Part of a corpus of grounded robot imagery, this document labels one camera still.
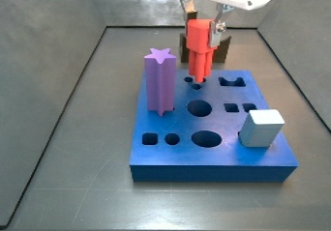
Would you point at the red three prong object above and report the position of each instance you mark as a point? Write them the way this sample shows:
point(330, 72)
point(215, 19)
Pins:
point(200, 50)

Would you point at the black curved fixture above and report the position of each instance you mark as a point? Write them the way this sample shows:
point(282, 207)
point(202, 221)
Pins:
point(219, 54)

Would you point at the blue foam hole board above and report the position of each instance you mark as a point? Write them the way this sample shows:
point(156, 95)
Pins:
point(190, 145)

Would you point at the purple star prism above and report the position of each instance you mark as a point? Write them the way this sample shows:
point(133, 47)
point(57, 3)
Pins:
point(160, 71)

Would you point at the light blue rectangular block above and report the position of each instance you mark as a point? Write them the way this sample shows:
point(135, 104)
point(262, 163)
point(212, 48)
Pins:
point(261, 128)

